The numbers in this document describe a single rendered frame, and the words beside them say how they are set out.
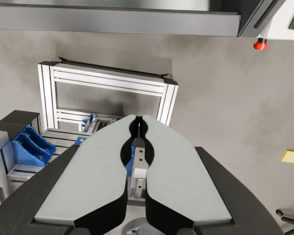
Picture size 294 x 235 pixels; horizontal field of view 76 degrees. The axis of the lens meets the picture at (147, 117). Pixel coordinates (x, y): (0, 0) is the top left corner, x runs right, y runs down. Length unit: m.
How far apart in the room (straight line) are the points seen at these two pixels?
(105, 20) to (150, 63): 1.00
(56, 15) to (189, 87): 1.17
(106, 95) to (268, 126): 1.37
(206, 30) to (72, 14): 0.26
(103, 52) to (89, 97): 0.33
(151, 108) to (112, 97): 0.27
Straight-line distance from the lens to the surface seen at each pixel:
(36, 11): 0.45
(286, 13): 0.45
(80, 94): 1.29
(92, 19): 0.42
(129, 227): 0.58
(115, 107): 1.28
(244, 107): 1.70
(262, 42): 0.64
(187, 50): 1.40
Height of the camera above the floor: 1.35
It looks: 62 degrees down
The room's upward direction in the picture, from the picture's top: 178 degrees clockwise
